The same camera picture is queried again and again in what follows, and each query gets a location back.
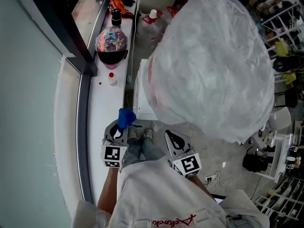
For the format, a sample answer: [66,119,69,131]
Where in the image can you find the person's blue jeans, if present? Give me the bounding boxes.
[122,136,167,168]

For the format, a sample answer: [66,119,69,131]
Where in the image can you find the small bottle with red cap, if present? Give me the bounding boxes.
[108,72,118,86]

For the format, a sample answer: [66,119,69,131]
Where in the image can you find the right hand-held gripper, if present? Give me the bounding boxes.
[165,129,202,179]

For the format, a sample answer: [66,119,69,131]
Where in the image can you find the empty jug with red handle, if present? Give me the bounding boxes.
[136,9,167,49]
[166,5,179,18]

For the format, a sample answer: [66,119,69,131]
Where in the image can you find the person's left forearm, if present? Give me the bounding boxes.
[97,166,123,215]

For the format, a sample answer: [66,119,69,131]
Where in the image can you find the white window sill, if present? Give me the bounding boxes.
[87,0,141,206]

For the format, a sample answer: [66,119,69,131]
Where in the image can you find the person's right forearm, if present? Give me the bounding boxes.
[191,176,217,201]

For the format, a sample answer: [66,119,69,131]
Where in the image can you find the white cable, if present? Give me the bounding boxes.
[215,171,232,190]

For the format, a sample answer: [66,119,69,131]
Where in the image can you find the white water dispenser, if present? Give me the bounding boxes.
[133,58,167,121]

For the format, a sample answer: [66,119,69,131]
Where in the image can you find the yellow stool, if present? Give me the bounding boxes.
[275,41,289,57]

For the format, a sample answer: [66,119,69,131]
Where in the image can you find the orange bag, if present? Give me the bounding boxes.
[108,0,134,19]

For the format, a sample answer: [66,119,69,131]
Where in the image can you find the white desk frame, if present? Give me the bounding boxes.
[270,133,304,184]

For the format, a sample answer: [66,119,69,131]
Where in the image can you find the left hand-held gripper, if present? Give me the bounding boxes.
[101,119,130,168]

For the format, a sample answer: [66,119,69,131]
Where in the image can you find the black round fan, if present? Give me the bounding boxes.
[273,56,289,72]

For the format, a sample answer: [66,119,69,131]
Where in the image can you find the white metal shelf rack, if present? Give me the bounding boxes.
[261,2,304,52]

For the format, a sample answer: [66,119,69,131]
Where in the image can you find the plastic-wrapped water jug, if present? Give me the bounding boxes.
[142,0,276,144]

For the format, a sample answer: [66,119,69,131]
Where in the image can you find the person's white shirt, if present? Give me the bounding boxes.
[72,154,270,228]

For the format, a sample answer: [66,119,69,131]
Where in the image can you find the black backpack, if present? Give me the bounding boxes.
[242,147,269,173]

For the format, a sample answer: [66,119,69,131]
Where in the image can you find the person's left sneaker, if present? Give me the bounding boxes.
[127,126,138,140]

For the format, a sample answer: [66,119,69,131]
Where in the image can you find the black thermos flask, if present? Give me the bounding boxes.
[111,8,122,28]

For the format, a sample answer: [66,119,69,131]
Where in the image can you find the black window frame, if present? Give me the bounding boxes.
[23,0,98,77]

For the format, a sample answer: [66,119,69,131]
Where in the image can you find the colourful motorcycle helmet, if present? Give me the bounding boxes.
[95,26,129,70]

